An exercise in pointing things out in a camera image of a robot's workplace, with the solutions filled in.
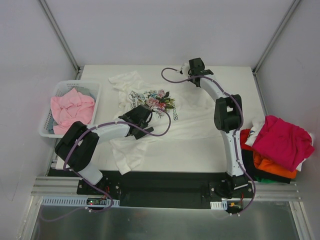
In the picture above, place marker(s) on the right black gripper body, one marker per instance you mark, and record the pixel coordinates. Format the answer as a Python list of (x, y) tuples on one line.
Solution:
[(198, 73)]

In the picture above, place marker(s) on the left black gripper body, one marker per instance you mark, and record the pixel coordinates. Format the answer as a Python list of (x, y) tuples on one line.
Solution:
[(145, 124)]

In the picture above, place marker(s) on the white floral t shirt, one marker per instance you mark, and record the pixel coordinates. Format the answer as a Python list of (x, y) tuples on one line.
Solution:
[(187, 114)]

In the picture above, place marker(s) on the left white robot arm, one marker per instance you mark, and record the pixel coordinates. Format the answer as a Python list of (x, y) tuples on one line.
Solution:
[(78, 144)]

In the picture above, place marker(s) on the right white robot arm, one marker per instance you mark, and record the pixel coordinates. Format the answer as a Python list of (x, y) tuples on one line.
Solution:
[(228, 119)]

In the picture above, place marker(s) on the pink t shirt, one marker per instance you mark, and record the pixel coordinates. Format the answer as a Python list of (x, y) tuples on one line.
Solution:
[(72, 112)]

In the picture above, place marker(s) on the red t shirt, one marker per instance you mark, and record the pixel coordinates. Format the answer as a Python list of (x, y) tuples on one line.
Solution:
[(244, 134)]

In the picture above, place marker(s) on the white plastic laundry basket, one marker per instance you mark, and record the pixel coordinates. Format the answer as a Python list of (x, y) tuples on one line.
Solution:
[(71, 101)]

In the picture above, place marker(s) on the black t shirt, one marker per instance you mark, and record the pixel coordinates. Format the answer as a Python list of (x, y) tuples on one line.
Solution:
[(247, 158)]

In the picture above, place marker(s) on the orange t shirt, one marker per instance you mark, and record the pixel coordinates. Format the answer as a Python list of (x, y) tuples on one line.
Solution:
[(269, 166)]

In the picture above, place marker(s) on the magenta t shirt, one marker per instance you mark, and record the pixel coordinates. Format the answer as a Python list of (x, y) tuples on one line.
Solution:
[(284, 143)]

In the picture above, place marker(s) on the green t shirt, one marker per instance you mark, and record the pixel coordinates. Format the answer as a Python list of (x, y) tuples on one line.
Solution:
[(264, 180)]

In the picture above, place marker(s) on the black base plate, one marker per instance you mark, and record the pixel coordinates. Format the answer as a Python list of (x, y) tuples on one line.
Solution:
[(150, 189)]

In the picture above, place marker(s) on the left white cable duct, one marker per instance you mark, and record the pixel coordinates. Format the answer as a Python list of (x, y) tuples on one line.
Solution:
[(67, 201)]

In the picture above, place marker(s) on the white cable duct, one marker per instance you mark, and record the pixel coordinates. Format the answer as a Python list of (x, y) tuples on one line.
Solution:
[(67, 201), (219, 205)]

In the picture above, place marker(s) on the right aluminium frame post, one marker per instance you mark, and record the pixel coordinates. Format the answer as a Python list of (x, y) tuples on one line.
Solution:
[(276, 35)]

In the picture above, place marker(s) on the aluminium frame post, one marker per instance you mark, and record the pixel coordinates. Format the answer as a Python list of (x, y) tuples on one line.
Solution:
[(59, 34), (276, 35)]

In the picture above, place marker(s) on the right white cable duct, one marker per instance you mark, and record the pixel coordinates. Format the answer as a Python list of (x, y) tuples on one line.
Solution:
[(219, 205)]

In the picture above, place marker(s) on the left aluminium frame post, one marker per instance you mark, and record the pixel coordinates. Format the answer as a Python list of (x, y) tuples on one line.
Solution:
[(59, 34)]

